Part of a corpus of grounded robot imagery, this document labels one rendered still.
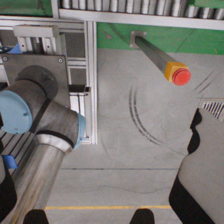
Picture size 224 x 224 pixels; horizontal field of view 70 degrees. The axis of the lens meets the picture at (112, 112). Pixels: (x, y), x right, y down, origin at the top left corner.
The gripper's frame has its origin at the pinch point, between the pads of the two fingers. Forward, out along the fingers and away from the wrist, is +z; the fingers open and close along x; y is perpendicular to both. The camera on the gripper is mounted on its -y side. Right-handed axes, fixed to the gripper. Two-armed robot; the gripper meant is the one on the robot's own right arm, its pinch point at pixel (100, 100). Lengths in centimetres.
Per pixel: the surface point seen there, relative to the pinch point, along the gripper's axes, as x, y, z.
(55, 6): -26, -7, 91
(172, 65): 27, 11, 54
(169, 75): 27, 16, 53
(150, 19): 25, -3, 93
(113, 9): 4, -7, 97
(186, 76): 31, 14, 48
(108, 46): 3, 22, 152
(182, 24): 44, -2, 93
